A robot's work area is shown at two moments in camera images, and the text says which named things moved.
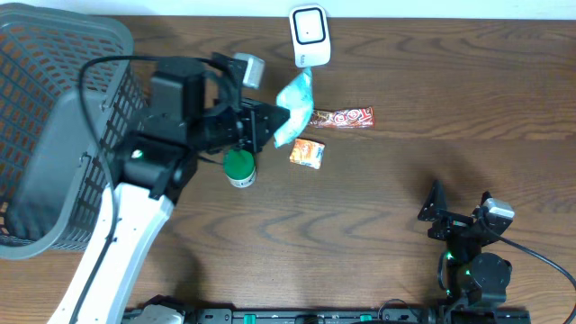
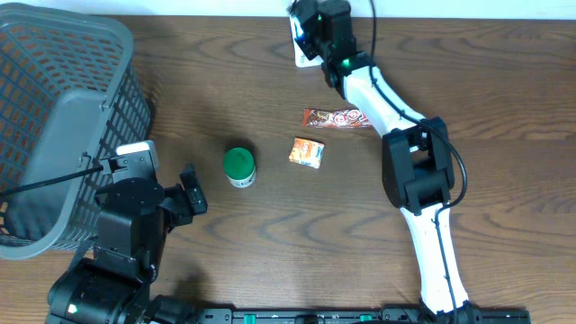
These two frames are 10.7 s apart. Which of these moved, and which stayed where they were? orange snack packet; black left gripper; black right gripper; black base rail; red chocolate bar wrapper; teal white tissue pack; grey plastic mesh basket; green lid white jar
Moved: black left gripper; teal white tissue pack; black right gripper
Stayed: grey plastic mesh basket; orange snack packet; red chocolate bar wrapper; green lid white jar; black base rail
